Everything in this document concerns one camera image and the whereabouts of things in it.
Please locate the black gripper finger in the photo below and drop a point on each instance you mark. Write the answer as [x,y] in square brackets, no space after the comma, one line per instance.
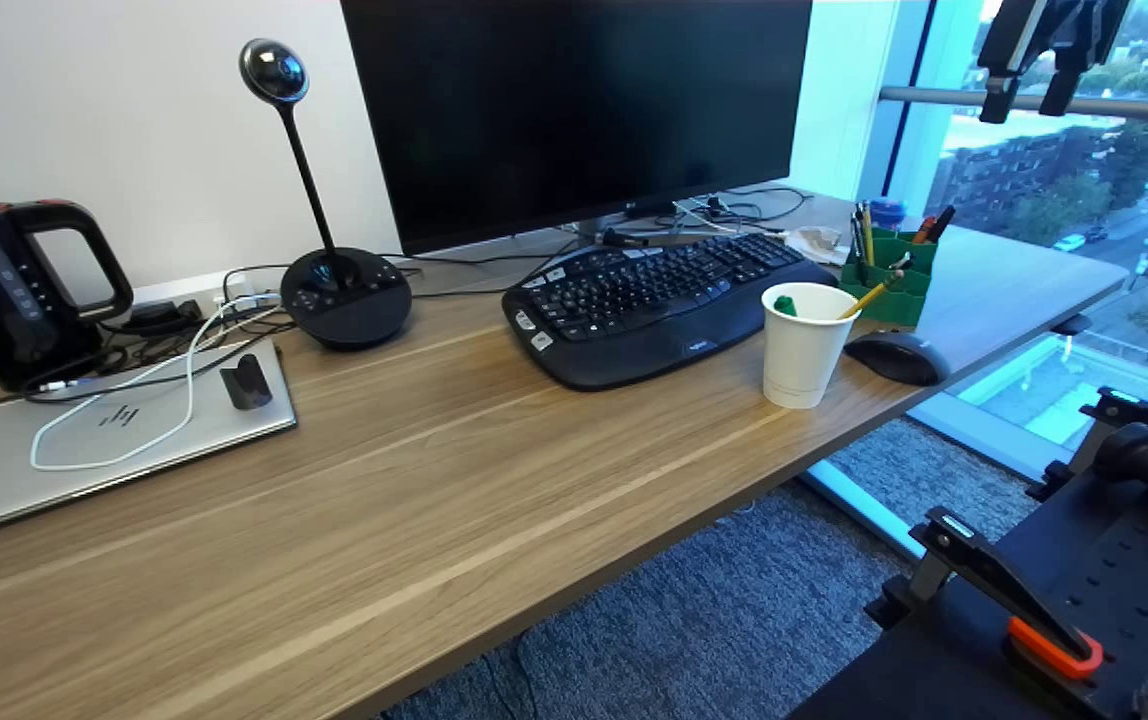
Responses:
[997,97]
[1058,85]

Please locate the yellow pencil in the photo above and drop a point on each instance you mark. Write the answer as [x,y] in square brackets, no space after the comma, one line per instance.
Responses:
[866,237]
[886,276]

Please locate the grey window rail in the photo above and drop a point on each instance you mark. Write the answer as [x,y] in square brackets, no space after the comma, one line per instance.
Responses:
[1134,106]

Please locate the silver laptop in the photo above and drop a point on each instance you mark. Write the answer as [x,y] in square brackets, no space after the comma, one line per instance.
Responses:
[93,452]

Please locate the blue gum jar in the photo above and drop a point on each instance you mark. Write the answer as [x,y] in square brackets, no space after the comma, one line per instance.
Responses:
[886,213]

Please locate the green marker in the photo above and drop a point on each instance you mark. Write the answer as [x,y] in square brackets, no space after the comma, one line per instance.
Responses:
[781,307]

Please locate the black electric kettle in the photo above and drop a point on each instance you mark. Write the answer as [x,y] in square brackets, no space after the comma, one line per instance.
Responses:
[14,286]

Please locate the black computer monitor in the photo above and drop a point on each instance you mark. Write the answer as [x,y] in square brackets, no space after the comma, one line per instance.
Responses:
[572,106]

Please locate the black computer keyboard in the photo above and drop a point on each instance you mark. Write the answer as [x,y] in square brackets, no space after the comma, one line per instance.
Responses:
[654,314]

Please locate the black computer mouse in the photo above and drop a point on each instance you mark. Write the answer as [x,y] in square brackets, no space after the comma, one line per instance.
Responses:
[897,357]

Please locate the small black adapter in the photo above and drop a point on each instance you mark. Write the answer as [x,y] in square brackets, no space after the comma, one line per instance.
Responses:
[244,381]

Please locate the white paper tissue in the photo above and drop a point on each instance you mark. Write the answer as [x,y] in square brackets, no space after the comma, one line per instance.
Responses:
[807,244]

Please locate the black power adapter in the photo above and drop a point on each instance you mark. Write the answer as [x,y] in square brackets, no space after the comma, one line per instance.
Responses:
[166,319]

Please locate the black bench clamp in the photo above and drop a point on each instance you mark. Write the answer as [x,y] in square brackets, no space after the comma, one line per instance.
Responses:
[1134,445]

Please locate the black perforated board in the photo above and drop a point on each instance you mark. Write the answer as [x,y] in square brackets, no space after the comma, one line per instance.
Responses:
[1134,587]

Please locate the orange marker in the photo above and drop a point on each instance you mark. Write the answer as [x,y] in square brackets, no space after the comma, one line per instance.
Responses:
[933,225]

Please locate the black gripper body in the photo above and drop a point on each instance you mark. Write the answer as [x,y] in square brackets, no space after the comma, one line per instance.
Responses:
[1052,26]

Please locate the green honeycomb pencil holder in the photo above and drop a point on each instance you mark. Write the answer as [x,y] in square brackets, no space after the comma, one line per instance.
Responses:
[907,286]

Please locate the black webcam on stand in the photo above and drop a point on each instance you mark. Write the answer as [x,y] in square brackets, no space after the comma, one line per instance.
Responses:
[339,301]

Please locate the white paper cup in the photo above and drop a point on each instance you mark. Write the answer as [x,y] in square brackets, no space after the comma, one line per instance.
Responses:
[807,355]

